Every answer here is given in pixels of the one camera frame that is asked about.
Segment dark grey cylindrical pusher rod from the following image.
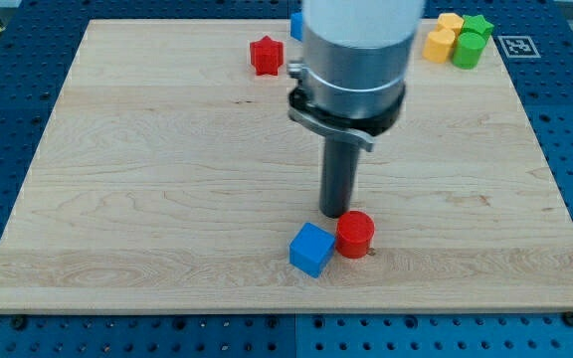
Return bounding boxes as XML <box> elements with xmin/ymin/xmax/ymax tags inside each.
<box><xmin>319</xmin><ymin>139</ymin><xmax>360</xmax><ymax>218</ymax></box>

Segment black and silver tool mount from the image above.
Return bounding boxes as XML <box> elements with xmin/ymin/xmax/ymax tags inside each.
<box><xmin>287</xmin><ymin>61</ymin><xmax>406</xmax><ymax>152</ymax></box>

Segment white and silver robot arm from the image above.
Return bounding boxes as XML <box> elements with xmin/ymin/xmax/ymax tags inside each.
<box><xmin>287</xmin><ymin>0</ymin><xmax>425</xmax><ymax>218</ymax></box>

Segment blue block behind arm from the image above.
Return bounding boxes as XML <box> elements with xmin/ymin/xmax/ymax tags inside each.
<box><xmin>289</xmin><ymin>12</ymin><xmax>304</xmax><ymax>42</ymax></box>

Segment blue cube block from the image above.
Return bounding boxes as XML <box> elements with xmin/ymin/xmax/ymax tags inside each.
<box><xmin>288</xmin><ymin>223</ymin><xmax>335</xmax><ymax>278</ymax></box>

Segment red star block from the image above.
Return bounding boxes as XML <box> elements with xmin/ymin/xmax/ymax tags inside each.
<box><xmin>249</xmin><ymin>36</ymin><xmax>284</xmax><ymax>76</ymax></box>

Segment green star block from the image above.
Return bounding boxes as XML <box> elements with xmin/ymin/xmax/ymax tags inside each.
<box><xmin>461</xmin><ymin>14</ymin><xmax>494</xmax><ymax>42</ymax></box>

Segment red cylinder block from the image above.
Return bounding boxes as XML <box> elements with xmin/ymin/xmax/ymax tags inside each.
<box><xmin>335</xmin><ymin>211</ymin><xmax>375</xmax><ymax>259</ymax></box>

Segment yellow heart block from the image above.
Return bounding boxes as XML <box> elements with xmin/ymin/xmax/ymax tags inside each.
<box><xmin>422</xmin><ymin>28</ymin><xmax>457</xmax><ymax>64</ymax></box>

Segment green cylinder block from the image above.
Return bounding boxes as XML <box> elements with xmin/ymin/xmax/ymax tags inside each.
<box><xmin>452</xmin><ymin>32</ymin><xmax>486</xmax><ymax>70</ymax></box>

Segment yellow hexagon block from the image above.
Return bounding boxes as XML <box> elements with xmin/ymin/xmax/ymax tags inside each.
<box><xmin>435</xmin><ymin>13</ymin><xmax>465</xmax><ymax>36</ymax></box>

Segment light wooden board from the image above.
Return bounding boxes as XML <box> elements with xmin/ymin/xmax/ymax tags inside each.
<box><xmin>0</xmin><ymin>20</ymin><xmax>573</xmax><ymax>314</ymax></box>

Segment black and white fiducial marker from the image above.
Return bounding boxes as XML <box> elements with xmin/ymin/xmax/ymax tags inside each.
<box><xmin>498</xmin><ymin>35</ymin><xmax>540</xmax><ymax>59</ymax></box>

